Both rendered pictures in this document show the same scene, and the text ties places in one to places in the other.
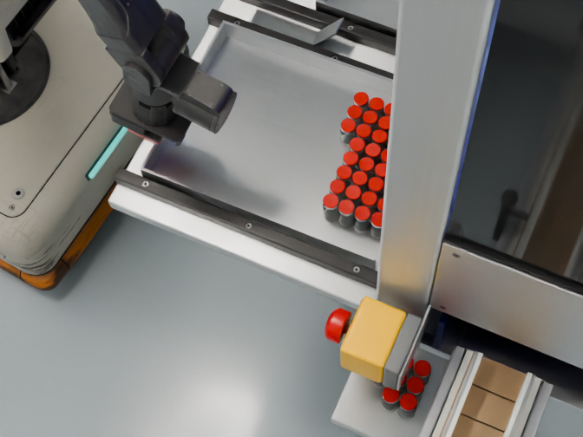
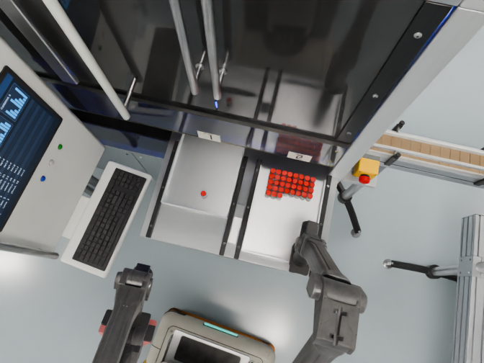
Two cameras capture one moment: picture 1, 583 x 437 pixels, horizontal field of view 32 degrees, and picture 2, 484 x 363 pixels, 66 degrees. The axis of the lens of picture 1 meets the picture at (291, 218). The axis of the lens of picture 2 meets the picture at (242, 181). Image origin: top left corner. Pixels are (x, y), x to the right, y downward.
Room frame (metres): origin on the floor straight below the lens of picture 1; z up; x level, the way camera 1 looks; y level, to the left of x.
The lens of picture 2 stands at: (0.93, 0.19, 2.29)
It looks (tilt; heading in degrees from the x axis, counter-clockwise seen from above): 74 degrees down; 252
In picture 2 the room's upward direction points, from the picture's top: 1 degrees clockwise
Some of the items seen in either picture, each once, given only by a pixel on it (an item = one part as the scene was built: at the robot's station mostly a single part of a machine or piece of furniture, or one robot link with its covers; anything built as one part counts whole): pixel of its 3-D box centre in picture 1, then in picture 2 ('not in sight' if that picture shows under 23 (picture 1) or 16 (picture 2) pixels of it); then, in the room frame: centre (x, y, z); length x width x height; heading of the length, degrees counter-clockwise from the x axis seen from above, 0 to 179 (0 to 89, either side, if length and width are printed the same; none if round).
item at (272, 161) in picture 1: (295, 140); (284, 214); (0.68, -0.02, 0.90); 0.34 x 0.26 x 0.04; 60
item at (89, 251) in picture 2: not in sight; (109, 217); (1.34, -0.23, 0.82); 0.40 x 0.14 x 0.02; 53
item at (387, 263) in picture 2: not in sight; (429, 271); (-0.16, 0.43, 0.07); 0.50 x 0.08 x 0.14; 149
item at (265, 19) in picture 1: (295, 21); (236, 223); (0.87, -0.04, 0.91); 0.14 x 0.03 x 0.06; 59
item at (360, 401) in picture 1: (402, 395); (361, 168); (0.32, -0.11, 0.87); 0.14 x 0.13 x 0.02; 59
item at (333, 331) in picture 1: (343, 327); (364, 178); (0.38, -0.04, 0.99); 0.04 x 0.04 x 0.04; 59
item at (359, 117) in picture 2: not in sight; (361, 115); (0.49, -0.13, 1.40); 0.04 x 0.01 x 0.80; 149
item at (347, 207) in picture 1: (369, 164); (289, 187); (0.63, -0.11, 0.90); 0.18 x 0.02 x 0.05; 150
